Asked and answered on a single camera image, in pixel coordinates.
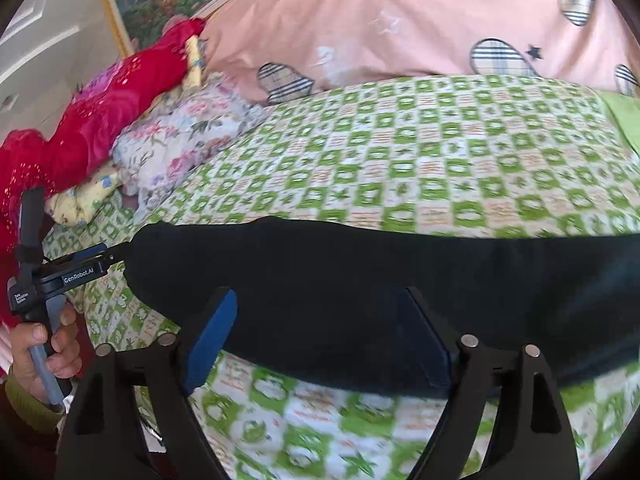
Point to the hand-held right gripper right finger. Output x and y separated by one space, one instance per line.
425 345

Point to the white panelled door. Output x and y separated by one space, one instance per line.
40 25

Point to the yellow printed cloth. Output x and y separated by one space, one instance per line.
75 205

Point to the pink quilt with plaid hearts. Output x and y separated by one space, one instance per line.
425 15

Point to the red floral blanket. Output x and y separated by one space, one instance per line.
100 110

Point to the plain green cloth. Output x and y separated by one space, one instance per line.
625 115

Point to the black pants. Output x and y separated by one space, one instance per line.
350 290

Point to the person's left hand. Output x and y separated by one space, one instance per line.
62 345

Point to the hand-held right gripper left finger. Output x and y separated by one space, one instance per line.
212 340

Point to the white floral ruffled cloth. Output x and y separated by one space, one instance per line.
185 130

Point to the green checked bedsheet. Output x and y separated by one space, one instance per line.
430 155

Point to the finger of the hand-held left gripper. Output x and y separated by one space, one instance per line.
107 252

